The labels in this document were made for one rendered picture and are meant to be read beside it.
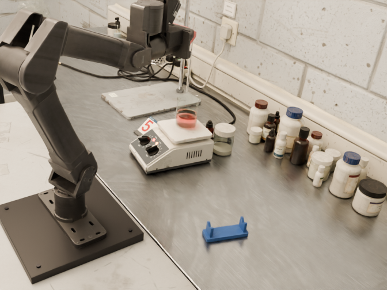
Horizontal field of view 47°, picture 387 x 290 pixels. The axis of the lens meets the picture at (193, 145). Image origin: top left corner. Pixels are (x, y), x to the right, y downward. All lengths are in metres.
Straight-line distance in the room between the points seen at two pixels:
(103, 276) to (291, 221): 0.46
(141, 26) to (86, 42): 0.16
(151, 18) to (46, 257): 0.52
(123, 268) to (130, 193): 0.25
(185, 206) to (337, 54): 0.63
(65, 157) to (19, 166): 0.36
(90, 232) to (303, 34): 0.88
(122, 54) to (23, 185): 0.44
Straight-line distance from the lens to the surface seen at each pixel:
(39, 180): 1.17
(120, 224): 0.99
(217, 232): 1.01
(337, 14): 1.37
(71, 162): 0.90
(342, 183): 1.21
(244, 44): 1.63
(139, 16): 0.96
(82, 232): 0.96
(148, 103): 1.54
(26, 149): 1.30
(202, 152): 1.22
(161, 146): 1.19
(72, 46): 0.81
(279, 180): 1.24
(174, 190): 1.13
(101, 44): 0.86
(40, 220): 1.02
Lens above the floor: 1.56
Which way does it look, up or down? 30 degrees down
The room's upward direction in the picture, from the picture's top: 7 degrees clockwise
